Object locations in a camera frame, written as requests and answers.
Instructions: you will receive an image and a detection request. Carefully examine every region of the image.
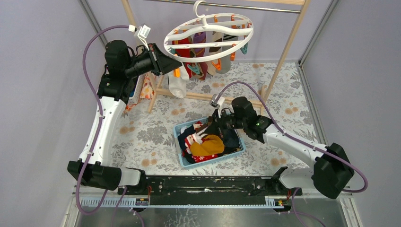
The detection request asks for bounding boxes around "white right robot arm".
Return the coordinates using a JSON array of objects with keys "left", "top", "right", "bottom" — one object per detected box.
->
[{"left": 206, "top": 95, "right": 355, "bottom": 199}]

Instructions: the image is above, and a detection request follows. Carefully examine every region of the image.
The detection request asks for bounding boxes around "red snowflake sock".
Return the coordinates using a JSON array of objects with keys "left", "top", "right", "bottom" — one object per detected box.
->
[{"left": 192, "top": 154, "right": 218, "bottom": 163}]

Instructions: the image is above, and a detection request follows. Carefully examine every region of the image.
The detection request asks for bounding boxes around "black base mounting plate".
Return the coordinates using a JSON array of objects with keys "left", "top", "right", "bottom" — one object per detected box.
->
[{"left": 126, "top": 175, "right": 302, "bottom": 206}]

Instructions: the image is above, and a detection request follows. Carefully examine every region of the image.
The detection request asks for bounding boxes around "wooden clothes rack frame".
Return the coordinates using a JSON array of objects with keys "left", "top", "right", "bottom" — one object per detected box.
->
[{"left": 120, "top": 0, "right": 311, "bottom": 115}]

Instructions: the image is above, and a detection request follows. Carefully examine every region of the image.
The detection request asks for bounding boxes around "white sock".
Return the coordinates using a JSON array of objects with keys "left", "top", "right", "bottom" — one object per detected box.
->
[{"left": 168, "top": 66, "right": 190, "bottom": 98}]

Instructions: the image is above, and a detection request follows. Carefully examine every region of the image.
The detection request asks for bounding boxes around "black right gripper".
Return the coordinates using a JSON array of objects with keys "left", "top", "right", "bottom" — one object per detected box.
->
[{"left": 205, "top": 107, "right": 246, "bottom": 138}]

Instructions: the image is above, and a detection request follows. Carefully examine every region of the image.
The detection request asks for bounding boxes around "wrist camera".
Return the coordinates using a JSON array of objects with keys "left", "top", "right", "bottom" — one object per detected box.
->
[
  {"left": 128, "top": 24, "right": 151, "bottom": 51},
  {"left": 209, "top": 94, "right": 225, "bottom": 118}
]

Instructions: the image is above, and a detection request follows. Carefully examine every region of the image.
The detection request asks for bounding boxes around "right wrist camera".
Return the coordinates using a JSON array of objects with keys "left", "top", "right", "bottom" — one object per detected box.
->
[{"left": 209, "top": 94, "right": 225, "bottom": 118}]

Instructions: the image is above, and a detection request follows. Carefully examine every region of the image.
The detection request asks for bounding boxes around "white round clip hanger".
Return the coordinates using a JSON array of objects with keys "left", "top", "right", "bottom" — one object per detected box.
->
[{"left": 163, "top": 0, "right": 254, "bottom": 63}]

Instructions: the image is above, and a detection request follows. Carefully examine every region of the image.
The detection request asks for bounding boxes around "blue plastic sock basket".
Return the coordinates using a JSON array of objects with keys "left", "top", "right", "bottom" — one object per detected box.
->
[{"left": 173, "top": 117, "right": 246, "bottom": 169}]

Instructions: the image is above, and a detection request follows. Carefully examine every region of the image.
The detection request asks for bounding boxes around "floral table mat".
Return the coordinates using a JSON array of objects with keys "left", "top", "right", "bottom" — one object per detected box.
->
[{"left": 111, "top": 62, "right": 318, "bottom": 176}]

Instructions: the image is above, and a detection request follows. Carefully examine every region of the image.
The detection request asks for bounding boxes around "orange floral cloth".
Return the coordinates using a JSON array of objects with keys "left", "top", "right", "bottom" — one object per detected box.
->
[{"left": 125, "top": 72, "right": 156, "bottom": 111}]

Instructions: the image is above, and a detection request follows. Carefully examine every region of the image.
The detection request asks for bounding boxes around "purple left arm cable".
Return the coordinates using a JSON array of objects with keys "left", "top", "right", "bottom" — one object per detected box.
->
[{"left": 75, "top": 25, "right": 132, "bottom": 216}]

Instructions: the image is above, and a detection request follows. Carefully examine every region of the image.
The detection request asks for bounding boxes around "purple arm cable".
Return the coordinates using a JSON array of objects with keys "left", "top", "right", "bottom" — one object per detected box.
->
[
  {"left": 75, "top": 25, "right": 132, "bottom": 216},
  {"left": 214, "top": 81, "right": 369, "bottom": 227}
]

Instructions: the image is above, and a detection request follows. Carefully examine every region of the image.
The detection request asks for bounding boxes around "grey hanging sock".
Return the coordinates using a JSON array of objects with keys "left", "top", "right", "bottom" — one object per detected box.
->
[{"left": 216, "top": 34, "right": 239, "bottom": 75}]

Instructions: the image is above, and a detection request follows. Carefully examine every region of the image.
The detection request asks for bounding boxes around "purple striped hanging sock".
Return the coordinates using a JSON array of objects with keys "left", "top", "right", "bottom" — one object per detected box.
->
[{"left": 193, "top": 32, "right": 208, "bottom": 80}]

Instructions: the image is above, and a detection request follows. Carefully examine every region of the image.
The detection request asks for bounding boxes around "white plastic laundry basket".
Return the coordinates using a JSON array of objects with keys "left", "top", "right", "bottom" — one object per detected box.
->
[{"left": 127, "top": 74, "right": 145, "bottom": 105}]

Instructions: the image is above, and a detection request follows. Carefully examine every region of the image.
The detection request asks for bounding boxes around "red hanging sock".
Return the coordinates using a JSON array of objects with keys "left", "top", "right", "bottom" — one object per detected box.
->
[{"left": 173, "top": 36, "right": 192, "bottom": 78}]

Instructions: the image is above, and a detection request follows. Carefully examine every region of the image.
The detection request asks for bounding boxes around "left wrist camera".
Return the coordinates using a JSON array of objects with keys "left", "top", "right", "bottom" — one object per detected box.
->
[{"left": 128, "top": 24, "right": 151, "bottom": 51}]

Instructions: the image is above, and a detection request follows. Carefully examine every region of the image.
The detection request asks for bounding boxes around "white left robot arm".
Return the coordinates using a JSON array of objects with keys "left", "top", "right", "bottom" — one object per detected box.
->
[{"left": 67, "top": 40, "right": 182, "bottom": 194}]

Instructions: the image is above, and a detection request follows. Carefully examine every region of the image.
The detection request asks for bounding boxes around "dark navy sock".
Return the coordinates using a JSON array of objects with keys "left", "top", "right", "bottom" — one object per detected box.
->
[{"left": 223, "top": 129, "right": 240, "bottom": 148}]

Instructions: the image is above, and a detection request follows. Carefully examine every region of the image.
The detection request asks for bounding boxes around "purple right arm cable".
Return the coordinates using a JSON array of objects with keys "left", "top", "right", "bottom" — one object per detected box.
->
[{"left": 214, "top": 81, "right": 369, "bottom": 227}]

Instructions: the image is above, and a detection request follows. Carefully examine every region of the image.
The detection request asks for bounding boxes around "cream brown hanging sock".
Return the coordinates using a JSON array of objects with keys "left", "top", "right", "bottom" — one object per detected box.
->
[{"left": 206, "top": 32, "right": 223, "bottom": 76}]

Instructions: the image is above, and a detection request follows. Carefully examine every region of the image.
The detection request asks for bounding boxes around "metal hanging rod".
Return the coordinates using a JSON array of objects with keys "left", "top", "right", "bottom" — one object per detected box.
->
[{"left": 141, "top": 0, "right": 301, "bottom": 14}]

